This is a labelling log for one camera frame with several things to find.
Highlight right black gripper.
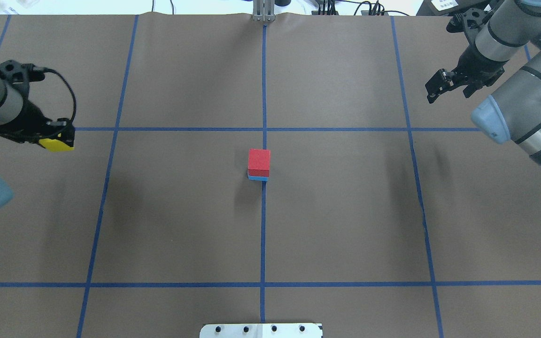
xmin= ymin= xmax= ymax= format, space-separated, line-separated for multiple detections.
xmin=425 ymin=45 xmax=505 ymax=104

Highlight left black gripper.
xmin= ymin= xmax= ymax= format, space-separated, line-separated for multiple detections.
xmin=0 ymin=99 xmax=75 ymax=145

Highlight yellow foam block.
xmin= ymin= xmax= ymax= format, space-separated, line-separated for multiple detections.
xmin=37 ymin=138 xmax=75 ymax=153

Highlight red foam block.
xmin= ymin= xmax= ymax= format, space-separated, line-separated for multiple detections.
xmin=247 ymin=148 xmax=271 ymax=175

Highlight blue foam block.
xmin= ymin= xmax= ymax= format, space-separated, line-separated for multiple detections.
xmin=247 ymin=172 xmax=269 ymax=182

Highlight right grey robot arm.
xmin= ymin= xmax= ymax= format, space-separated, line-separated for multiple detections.
xmin=425 ymin=0 xmax=541 ymax=167

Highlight brown paper table cover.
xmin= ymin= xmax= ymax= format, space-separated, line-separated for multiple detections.
xmin=0 ymin=13 xmax=541 ymax=338

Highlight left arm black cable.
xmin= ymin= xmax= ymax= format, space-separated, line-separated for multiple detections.
xmin=40 ymin=68 xmax=77 ymax=127

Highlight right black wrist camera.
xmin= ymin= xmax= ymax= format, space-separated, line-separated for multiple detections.
xmin=445 ymin=7 xmax=491 ymax=45

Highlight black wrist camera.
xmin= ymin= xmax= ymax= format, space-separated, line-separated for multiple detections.
xmin=445 ymin=7 xmax=491 ymax=45
xmin=0 ymin=60 xmax=45 ymax=98

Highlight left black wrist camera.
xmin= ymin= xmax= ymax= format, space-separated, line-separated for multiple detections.
xmin=0 ymin=60 xmax=45 ymax=98

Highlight aluminium frame post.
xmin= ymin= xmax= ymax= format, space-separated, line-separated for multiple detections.
xmin=252 ymin=0 xmax=276 ymax=23

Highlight white pedestal base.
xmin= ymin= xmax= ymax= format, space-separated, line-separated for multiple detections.
xmin=199 ymin=323 xmax=324 ymax=338

